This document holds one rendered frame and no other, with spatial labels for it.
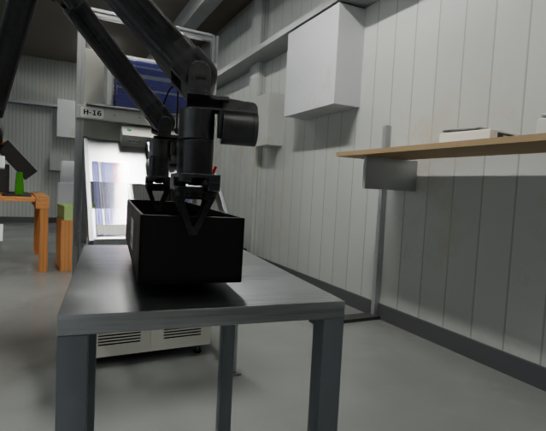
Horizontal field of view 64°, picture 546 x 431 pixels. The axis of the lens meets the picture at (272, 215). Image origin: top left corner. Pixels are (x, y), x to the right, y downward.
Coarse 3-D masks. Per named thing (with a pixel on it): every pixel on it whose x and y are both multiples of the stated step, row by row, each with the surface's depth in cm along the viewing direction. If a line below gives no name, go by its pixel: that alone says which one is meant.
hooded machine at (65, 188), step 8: (64, 168) 786; (72, 168) 791; (64, 176) 784; (72, 176) 790; (64, 184) 780; (72, 184) 785; (64, 192) 781; (72, 192) 786; (64, 200) 782; (72, 200) 787
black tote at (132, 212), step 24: (144, 216) 69; (168, 216) 70; (192, 216) 71; (216, 216) 92; (144, 240) 69; (168, 240) 70; (192, 240) 72; (216, 240) 73; (240, 240) 75; (144, 264) 69; (168, 264) 71; (192, 264) 72; (216, 264) 73; (240, 264) 75
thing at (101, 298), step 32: (96, 256) 107; (128, 256) 110; (96, 288) 75; (128, 288) 76; (160, 288) 77; (192, 288) 79; (224, 288) 80; (256, 288) 81; (288, 288) 83; (64, 320) 60; (96, 320) 61; (128, 320) 63; (160, 320) 64; (192, 320) 66; (224, 320) 68; (256, 320) 70; (288, 320) 72; (320, 320) 75; (64, 352) 60; (96, 352) 127; (224, 352) 138; (320, 352) 75; (64, 384) 60; (224, 384) 139; (320, 384) 75; (64, 416) 61; (224, 416) 139; (320, 416) 75
